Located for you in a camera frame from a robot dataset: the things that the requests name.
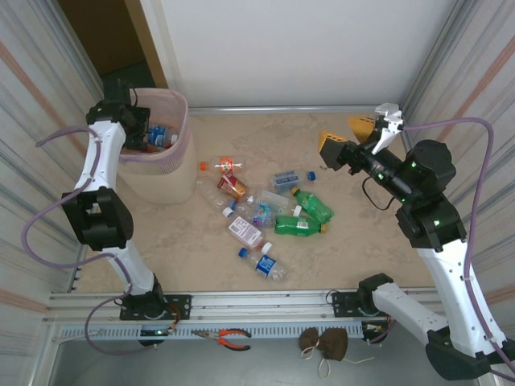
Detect brown wooden panel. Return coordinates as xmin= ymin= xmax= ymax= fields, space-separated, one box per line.
xmin=57 ymin=0 xmax=146 ymax=78

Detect green bottle yellow cap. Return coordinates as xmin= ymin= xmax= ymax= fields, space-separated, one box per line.
xmin=274 ymin=215 xmax=330 ymax=237
xmin=290 ymin=185 xmax=336 ymax=224

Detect blue cap colourful label bottle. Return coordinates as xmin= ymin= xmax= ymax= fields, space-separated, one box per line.
xmin=228 ymin=199 xmax=279 ymax=229

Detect pink label red cap bottle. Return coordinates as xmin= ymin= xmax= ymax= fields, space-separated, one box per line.
xmin=228 ymin=216 xmax=274 ymax=253

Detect brown cloth pouch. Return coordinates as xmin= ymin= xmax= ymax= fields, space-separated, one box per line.
xmin=317 ymin=327 xmax=349 ymax=362
xmin=299 ymin=327 xmax=322 ymax=351

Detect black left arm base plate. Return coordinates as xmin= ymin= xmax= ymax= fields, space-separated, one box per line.
xmin=119 ymin=294 xmax=192 ymax=322

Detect blue cap white label bottle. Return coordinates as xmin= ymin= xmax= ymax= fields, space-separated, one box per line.
xmin=268 ymin=168 xmax=318 ymax=193

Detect orange handled pliers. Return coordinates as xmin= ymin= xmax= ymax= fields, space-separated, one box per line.
xmin=191 ymin=327 xmax=253 ymax=351

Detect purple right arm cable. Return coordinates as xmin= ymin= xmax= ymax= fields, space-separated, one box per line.
xmin=401 ymin=116 xmax=515 ymax=379

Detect aluminium mounting rail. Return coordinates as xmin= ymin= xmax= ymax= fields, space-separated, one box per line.
xmin=47 ymin=289 xmax=480 ymax=325

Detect orange cap orange label bottle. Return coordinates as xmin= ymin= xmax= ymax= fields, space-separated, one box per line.
xmin=200 ymin=155 xmax=245 ymax=175

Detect wooden door frame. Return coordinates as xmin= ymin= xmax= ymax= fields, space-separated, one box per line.
xmin=122 ymin=0 xmax=169 ymax=88

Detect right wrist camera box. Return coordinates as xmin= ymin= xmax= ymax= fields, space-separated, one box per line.
xmin=373 ymin=102 xmax=406 ymax=156

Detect white slotted cable duct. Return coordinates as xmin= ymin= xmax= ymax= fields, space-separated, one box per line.
xmin=54 ymin=323 xmax=365 ymax=343

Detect pink translucent bin liner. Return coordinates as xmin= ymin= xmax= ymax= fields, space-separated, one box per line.
xmin=117 ymin=88 xmax=192 ymax=166

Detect cream ribbed waste bin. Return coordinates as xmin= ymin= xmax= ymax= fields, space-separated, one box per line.
xmin=116 ymin=88 xmax=198 ymax=206

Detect red gold label bottle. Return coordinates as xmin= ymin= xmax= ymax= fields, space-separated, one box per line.
xmin=216 ymin=173 xmax=249 ymax=202

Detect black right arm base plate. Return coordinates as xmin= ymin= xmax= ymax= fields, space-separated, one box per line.
xmin=330 ymin=289 xmax=405 ymax=319

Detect clear crushed plastic bottle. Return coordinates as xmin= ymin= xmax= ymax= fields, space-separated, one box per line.
xmin=195 ymin=179 xmax=237 ymax=218

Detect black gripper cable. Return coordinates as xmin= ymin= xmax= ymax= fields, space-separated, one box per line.
xmin=360 ymin=176 xmax=398 ymax=213

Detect blue label plastic bottle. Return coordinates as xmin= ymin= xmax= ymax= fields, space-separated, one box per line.
xmin=237 ymin=246 xmax=289 ymax=283
xmin=146 ymin=125 xmax=180 ymax=150

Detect beige string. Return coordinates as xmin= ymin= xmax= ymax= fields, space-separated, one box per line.
xmin=300 ymin=346 xmax=376 ymax=380

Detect aluminium table edge rail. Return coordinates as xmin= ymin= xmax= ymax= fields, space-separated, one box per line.
xmin=187 ymin=105 xmax=403 ymax=117

